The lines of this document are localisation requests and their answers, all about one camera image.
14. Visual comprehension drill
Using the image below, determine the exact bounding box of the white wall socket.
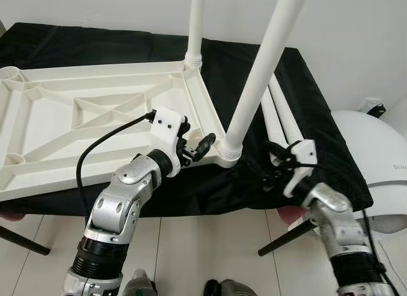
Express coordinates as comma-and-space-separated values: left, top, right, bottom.
359, 97, 380, 112

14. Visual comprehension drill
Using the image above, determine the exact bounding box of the black power plug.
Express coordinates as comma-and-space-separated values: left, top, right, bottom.
368, 103, 388, 118

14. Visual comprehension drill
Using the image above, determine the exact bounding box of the white plastic table leg tube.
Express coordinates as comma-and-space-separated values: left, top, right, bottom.
267, 73, 306, 147
258, 87, 288, 149
184, 0, 207, 70
217, 0, 312, 163

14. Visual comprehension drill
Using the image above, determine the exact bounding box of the grey robot left foot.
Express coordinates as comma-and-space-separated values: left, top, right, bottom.
121, 269, 157, 296

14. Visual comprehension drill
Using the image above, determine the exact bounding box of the white domed appliance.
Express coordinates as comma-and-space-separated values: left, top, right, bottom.
331, 110, 407, 236

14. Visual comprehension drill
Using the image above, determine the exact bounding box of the black table cover cloth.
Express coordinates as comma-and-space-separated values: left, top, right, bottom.
0, 22, 375, 215

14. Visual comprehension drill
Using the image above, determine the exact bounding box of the white plastic children table top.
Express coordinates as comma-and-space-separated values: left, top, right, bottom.
0, 59, 244, 202

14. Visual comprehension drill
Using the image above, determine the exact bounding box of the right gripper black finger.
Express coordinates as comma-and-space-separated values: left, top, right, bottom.
261, 169, 285, 195
266, 140, 291, 164

